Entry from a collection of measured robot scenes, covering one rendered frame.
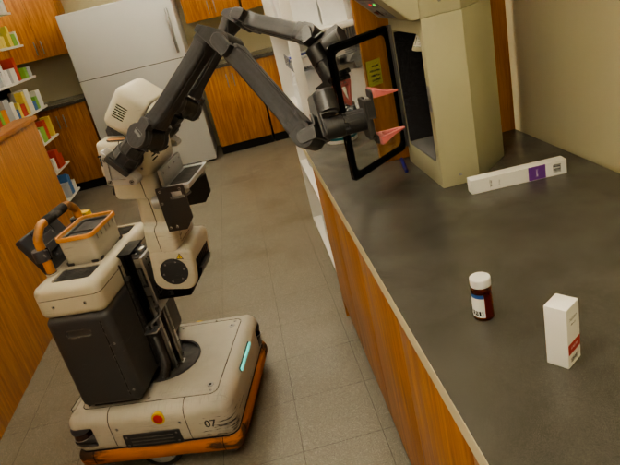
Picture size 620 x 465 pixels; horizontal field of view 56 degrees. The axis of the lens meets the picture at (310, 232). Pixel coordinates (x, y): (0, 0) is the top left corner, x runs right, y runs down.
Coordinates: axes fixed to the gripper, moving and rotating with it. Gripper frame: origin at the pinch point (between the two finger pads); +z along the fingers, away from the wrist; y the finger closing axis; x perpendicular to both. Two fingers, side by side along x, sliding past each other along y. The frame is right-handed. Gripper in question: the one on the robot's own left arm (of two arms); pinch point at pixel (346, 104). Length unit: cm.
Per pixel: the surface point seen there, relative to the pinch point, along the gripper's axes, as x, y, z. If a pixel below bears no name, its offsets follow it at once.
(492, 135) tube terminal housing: -21.2, -24.7, 30.0
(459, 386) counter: 74, -52, 56
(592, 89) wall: -30, -52, 32
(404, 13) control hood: 2.7, -33.4, -9.7
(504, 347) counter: 62, -54, 56
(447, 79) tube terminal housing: -4.3, -30.5, 10.0
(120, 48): -207, 389, -210
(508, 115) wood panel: -54, -15, 29
